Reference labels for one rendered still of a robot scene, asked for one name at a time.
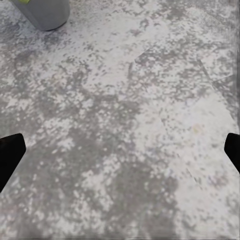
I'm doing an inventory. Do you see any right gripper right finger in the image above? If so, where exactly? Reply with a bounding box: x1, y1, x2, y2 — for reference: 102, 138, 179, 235
224, 133, 240, 173

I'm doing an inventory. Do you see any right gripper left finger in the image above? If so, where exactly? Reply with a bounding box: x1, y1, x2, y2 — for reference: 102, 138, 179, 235
0, 133, 26, 193

